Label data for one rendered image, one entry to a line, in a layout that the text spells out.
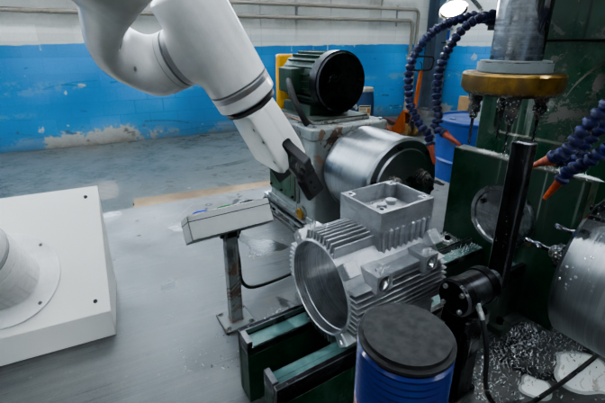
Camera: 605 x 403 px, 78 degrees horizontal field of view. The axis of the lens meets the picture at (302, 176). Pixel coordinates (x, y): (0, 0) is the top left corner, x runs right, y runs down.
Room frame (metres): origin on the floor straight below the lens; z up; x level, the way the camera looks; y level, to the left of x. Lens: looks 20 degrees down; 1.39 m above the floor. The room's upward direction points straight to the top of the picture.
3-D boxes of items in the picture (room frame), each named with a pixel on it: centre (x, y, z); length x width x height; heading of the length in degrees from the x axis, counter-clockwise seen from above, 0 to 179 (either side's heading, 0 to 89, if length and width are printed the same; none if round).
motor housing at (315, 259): (0.57, -0.11, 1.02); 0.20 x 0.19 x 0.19; 123
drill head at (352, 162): (1.03, -0.19, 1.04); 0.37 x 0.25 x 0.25; 31
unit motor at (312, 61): (1.25, -0.01, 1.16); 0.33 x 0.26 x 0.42; 31
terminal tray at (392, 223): (0.59, -0.14, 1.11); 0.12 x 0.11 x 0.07; 123
